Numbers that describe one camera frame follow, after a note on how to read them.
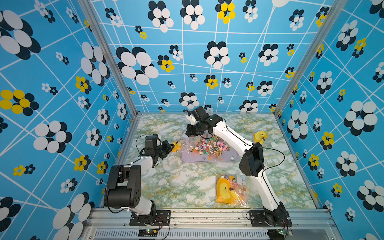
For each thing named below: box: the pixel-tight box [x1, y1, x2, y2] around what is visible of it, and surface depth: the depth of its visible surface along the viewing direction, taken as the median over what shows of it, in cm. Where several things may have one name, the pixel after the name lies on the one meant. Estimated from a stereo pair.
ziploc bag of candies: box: [215, 173, 252, 209], surface depth 82 cm
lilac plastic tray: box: [181, 138, 239, 163], surface depth 97 cm
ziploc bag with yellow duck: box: [253, 130, 269, 145], surface depth 101 cm
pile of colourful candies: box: [188, 136, 231, 161], surface depth 98 cm
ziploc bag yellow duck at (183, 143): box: [172, 131, 200, 154], surface depth 97 cm
